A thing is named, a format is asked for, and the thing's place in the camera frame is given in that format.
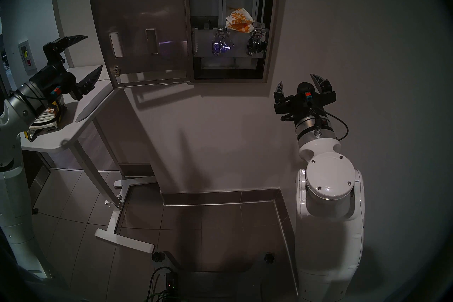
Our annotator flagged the black power box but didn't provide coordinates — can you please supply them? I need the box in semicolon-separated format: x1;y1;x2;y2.
166;272;179;294

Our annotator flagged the chrome tampon dispensing mechanism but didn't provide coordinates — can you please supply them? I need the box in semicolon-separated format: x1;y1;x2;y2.
246;27;269;57

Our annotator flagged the black yellow pad package bag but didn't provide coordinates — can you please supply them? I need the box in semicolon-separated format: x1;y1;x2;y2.
21;94;69;142

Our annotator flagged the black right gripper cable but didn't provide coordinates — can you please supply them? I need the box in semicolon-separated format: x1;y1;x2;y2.
313;108;349;141

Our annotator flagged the stack of white wrapped pads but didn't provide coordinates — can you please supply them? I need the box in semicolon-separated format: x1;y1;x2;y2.
28;108;59;133

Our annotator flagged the wall fire extinguisher cabinet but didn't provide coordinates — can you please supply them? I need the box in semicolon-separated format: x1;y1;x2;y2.
18;40;38;76

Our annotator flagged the thin black left camera cable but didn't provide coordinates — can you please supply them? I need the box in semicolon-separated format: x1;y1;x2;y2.
9;91;48;102

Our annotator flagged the green and black cable bundle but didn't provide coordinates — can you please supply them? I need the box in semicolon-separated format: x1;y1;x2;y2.
145;267;179;302

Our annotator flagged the dark robot base platform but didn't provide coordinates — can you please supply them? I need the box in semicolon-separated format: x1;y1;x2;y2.
163;252;287;302

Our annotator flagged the grey door frame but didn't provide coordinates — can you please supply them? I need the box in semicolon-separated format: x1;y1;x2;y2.
50;0;75;68

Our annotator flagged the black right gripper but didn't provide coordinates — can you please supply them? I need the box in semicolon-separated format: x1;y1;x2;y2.
274;74;337;123

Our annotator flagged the stainless steel dispenser door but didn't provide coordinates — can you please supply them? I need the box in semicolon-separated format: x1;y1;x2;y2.
86;0;194;89

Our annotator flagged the chrome pad dispensing mechanism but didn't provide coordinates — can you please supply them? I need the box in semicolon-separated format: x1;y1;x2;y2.
212;28;234;56

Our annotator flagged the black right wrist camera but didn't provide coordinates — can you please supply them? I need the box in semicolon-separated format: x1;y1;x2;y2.
297;82;315;102

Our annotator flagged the white table with legs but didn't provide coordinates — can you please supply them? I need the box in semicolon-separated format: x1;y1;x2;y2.
19;64;158;254

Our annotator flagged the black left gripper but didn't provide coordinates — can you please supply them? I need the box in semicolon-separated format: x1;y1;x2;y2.
30;35;103;100

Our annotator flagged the white pad with orange flower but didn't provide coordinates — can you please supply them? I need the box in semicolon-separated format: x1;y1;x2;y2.
225;7;254;26

